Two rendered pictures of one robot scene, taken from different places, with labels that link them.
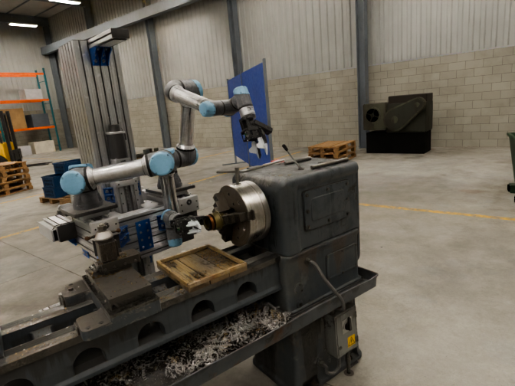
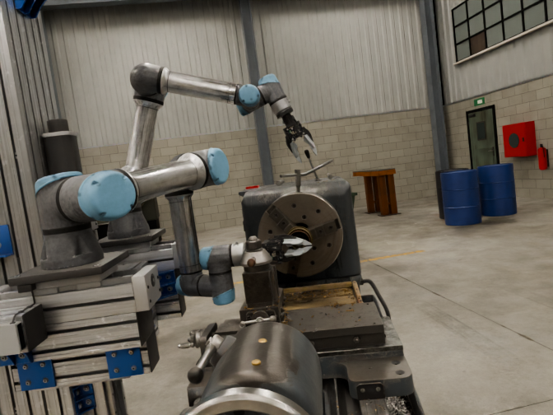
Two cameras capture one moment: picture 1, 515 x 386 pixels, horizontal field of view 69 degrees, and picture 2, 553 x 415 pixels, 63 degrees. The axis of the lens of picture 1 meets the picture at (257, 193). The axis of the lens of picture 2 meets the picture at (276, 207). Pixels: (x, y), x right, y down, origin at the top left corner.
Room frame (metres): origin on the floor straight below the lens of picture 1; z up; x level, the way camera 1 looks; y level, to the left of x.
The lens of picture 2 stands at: (0.76, 1.42, 1.34)
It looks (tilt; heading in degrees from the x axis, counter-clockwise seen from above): 5 degrees down; 311
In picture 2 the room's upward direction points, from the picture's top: 8 degrees counter-clockwise
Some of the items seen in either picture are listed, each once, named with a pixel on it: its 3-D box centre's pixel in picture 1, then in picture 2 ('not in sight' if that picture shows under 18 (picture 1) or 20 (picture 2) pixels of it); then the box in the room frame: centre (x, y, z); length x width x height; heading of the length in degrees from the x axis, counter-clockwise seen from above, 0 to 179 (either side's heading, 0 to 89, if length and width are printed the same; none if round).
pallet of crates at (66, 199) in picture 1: (73, 178); not in sight; (7.99, 3.92, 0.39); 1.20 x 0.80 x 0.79; 149
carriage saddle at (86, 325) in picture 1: (106, 296); (299, 359); (1.42, 0.66, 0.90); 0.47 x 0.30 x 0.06; 35
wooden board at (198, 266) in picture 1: (200, 265); (305, 304); (1.67, 0.30, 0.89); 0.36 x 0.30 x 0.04; 35
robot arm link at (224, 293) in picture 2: (174, 234); (218, 286); (1.90, 0.46, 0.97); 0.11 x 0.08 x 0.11; 10
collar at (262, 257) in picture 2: (103, 233); (255, 256); (1.51, 0.67, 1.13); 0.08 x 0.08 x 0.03
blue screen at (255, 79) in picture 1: (246, 124); not in sight; (8.66, 0.11, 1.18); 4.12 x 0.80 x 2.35; 12
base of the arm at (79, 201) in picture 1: (86, 197); (70, 244); (1.94, 0.90, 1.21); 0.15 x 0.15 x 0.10
